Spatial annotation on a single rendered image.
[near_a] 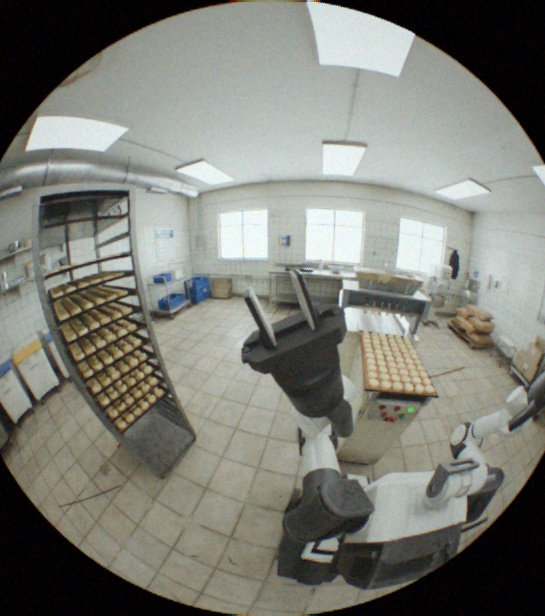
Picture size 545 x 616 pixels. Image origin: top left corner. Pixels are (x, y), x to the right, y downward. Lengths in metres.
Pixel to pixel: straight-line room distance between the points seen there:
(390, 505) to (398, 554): 0.12
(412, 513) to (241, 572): 1.24
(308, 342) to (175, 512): 1.57
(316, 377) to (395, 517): 0.34
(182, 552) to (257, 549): 0.49
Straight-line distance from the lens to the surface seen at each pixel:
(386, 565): 0.45
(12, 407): 3.37
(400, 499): 0.46
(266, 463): 1.61
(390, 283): 1.48
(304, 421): 0.32
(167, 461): 1.61
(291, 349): 0.18
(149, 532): 1.72
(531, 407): 0.62
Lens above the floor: 1.50
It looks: 21 degrees down
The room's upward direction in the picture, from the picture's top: straight up
